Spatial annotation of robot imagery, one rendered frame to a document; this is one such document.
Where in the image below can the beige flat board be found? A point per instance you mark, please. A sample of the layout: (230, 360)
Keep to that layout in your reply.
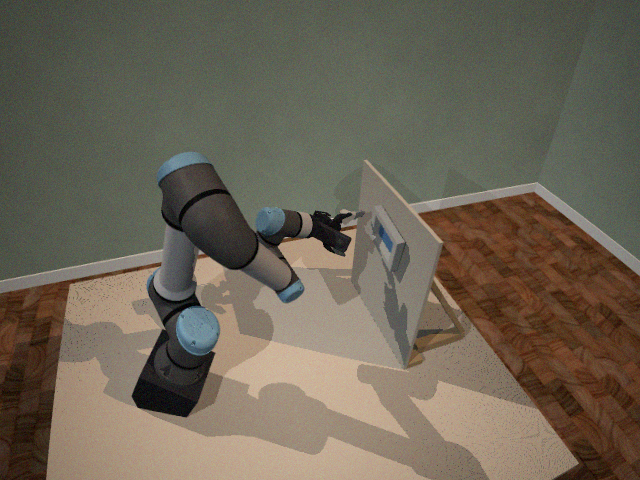
(396, 300)

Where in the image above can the brown wooden stand brace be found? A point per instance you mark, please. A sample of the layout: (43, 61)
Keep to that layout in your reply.
(438, 339)

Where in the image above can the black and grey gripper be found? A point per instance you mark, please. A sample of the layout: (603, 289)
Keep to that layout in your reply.
(333, 223)

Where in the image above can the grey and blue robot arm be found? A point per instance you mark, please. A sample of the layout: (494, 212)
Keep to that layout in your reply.
(213, 222)

